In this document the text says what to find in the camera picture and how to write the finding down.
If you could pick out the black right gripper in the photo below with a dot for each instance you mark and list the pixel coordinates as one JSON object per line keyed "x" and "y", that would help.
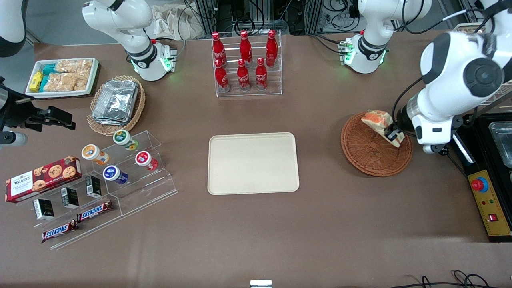
{"x": 16, "y": 114}

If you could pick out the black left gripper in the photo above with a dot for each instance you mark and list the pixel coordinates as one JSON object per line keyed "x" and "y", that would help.
{"x": 400, "y": 118}

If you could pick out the triangle sandwich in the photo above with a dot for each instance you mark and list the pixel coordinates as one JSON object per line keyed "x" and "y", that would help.
{"x": 376, "y": 119}

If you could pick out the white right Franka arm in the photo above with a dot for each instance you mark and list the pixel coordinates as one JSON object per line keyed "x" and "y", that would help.
{"x": 136, "y": 40}

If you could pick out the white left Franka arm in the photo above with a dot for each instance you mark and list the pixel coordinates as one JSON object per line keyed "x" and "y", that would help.
{"x": 452, "y": 60}

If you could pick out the brown wicker basket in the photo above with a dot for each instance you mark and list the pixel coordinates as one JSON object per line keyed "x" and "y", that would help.
{"x": 368, "y": 154}

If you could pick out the white rectangular snack tray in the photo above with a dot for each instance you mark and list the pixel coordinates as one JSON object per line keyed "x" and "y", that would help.
{"x": 94, "y": 76}

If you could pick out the light wicker basket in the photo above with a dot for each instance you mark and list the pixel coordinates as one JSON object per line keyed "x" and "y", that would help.
{"x": 138, "y": 110}

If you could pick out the beige plastic tray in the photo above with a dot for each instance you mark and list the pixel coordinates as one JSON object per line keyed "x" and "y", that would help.
{"x": 252, "y": 164}

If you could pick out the rice cracker snack pack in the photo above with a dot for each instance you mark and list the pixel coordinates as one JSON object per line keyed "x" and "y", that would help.
{"x": 64, "y": 82}
{"x": 74, "y": 66}

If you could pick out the teal snack pack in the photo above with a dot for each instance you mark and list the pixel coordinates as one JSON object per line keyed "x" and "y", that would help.
{"x": 50, "y": 69}
{"x": 44, "y": 83}

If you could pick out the yellow snack pack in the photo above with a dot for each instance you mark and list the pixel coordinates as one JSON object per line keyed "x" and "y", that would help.
{"x": 36, "y": 82}

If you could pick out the orange lid yogurt cup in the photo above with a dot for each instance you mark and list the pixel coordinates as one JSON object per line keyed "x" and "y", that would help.
{"x": 92, "y": 152}

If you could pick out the stack of foil containers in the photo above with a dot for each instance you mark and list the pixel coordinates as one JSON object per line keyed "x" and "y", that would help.
{"x": 116, "y": 102}

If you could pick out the red Walkers cookie box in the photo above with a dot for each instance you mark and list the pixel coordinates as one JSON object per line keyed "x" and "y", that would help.
{"x": 40, "y": 180}

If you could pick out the green lid yogurt cup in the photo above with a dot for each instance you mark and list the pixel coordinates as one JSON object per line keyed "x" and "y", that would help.
{"x": 122, "y": 138}

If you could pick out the silver metal bar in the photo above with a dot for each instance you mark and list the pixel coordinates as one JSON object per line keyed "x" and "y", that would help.
{"x": 463, "y": 150}

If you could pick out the blue lid yogurt cup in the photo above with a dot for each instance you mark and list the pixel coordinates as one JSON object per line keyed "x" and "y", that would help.
{"x": 112, "y": 173}

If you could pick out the small black white box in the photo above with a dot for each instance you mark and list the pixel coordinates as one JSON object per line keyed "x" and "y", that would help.
{"x": 93, "y": 186}
{"x": 43, "y": 209}
{"x": 70, "y": 197}

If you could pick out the black equipment box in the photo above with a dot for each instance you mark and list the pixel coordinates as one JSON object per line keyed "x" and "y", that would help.
{"x": 480, "y": 160}

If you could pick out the red lid yogurt cup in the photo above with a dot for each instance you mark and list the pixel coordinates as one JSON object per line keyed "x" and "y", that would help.
{"x": 143, "y": 158}

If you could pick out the Snickers chocolate bar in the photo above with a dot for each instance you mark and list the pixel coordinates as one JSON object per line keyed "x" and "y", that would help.
{"x": 95, "y": 211}
{"x": 60, "y": 231}

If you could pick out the clear plastic container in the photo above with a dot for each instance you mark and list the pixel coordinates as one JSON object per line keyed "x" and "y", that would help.
{"x": 502, "y": 144}

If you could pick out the clear acrylic stepped display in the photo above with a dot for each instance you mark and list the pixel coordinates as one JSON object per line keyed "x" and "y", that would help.
{"x": 148, "y": 188}

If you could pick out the yellow emergency stop panel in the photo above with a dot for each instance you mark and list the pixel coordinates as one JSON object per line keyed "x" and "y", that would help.
{"x": 490, "y": 204}

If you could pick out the clear acrylic bottle rack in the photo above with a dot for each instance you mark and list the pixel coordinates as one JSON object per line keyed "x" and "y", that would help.
{"x": 276, "y": 80}

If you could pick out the red cola bottle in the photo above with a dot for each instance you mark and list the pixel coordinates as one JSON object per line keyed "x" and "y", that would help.
{"x": 261, "y": 76}
{"x": 271, "y": 48}
{"x": 245, "y": 47}
{"x": 218, "y": 48}
{"x": 222, "y": 78}
{"x": 243, "y": 78}

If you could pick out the beige cloth bag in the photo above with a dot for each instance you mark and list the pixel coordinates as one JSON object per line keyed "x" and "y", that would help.
{"x": 172, "y": 22}

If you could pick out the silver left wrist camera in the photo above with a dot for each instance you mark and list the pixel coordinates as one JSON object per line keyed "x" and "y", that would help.
{"x": 430, "y": 148}

